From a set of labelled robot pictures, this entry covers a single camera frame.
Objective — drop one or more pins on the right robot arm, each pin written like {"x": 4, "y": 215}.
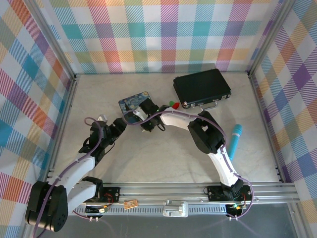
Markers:
{"x": 205, "y": 134}

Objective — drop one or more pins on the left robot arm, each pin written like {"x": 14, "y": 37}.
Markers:
{"x": 47, "y": 208}

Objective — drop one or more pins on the red green toy slice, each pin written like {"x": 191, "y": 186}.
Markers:
{"x": 175, "y": 105}

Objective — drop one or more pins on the black briefcase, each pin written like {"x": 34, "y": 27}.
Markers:
{"x": 200, "y": 86}

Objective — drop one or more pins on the small orange circuit board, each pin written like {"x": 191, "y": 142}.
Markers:
{"x": 130, "y": 204}

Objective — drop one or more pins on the blue toy microphone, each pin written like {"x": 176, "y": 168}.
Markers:
{"x": 235, "y": 141}

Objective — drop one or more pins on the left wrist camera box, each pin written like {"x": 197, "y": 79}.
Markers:
{"x": 102, "y": 118}

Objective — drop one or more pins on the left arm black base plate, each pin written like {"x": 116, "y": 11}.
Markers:
{"x": 111, "y": 194}

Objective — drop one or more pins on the aluminium mounting rail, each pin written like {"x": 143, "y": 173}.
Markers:
{"x": 158, "y": 192}

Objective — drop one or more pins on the silver metal bracket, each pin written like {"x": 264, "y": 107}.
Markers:
{"x": 174, "y": 208}

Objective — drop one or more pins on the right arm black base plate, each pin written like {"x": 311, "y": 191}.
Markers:
{"x": 215, "y": 193}

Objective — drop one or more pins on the aluminium frame post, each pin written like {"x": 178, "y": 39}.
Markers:
{"x": 271, "y": 37}
{"x": 53, "y": 39}

